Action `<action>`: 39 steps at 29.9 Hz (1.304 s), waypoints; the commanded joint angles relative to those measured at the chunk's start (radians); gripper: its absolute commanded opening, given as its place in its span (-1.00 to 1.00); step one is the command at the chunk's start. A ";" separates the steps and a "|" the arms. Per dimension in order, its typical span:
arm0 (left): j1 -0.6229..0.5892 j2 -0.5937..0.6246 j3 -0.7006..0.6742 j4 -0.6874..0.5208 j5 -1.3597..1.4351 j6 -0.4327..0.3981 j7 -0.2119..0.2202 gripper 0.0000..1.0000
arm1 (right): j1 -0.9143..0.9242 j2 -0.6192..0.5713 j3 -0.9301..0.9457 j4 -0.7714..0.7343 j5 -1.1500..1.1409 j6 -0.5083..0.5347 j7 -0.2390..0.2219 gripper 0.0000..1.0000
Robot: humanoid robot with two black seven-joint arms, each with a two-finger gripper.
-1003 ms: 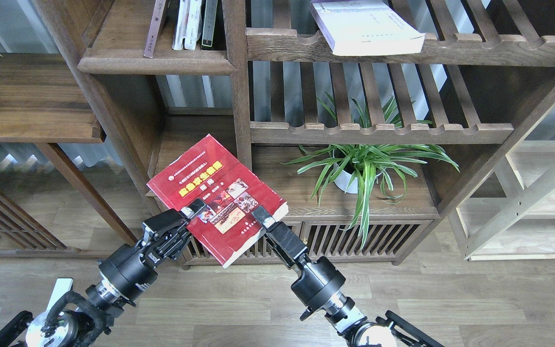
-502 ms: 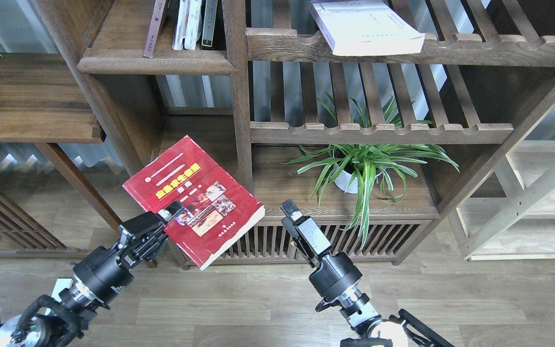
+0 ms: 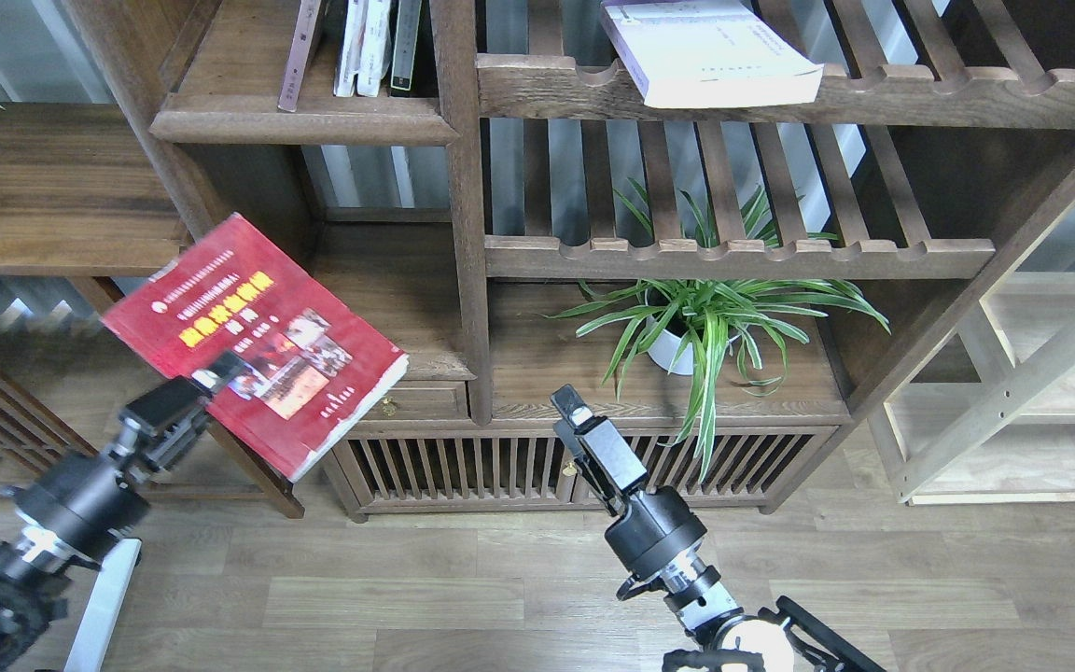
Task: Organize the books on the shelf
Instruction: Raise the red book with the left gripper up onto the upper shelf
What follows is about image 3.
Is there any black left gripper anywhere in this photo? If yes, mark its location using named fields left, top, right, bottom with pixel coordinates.
left=13, top=351, right=244, bottom=566

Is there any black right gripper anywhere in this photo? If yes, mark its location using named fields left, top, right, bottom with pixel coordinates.
left=551, top=385, right=705, bottom=584

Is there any red book with photos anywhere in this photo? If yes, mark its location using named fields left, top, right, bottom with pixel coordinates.
left=103, top=214, right=409, bottom=482

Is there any maroon book with white characters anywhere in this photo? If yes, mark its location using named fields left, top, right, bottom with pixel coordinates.
left=277, top=0, right=326, bottom=112

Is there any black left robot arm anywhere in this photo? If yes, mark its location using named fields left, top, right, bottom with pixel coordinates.
left=0, top=352, right=244, bottom=671

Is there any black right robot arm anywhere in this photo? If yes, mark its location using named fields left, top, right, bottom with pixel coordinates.
left=551, top=385, right=879, bottom=671

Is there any light wooden shelf unit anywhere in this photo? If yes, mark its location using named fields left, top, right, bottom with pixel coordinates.
left=869, top=218, right=1075, bottom=505

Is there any white plant pot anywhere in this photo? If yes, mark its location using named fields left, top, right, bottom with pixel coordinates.
left=648, top=317, right=696, bottom=377

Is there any green spider plant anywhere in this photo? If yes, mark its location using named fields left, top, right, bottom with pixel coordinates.
left=547, top=177, right=893, bottom=482

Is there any white metal base bar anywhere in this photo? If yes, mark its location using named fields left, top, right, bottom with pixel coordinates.
left=63, top=539, right=144, bottom=671

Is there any dark wooden bookshelf cabinet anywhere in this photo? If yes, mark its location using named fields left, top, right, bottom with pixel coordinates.
left=63, top=1, right=1075, bottom=520

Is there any white upright book left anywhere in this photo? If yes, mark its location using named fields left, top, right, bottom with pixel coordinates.
left=333, top=0, right=370, bottom=97

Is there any white upright book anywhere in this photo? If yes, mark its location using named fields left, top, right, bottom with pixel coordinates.
left=356, top=0, right=395, bottom=97
left=333, top=0, right=370, bottom=97

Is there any white upright book middle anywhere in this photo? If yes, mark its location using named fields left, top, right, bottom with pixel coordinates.
left=356, top=0, right=395, bottom=97

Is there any white book lying flat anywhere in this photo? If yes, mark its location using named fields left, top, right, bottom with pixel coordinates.
left=600, top=1, right=823, bottom=109

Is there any dark green upright book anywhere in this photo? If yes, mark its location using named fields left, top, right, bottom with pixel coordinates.
left=388, top=0, right=422, bottom=97

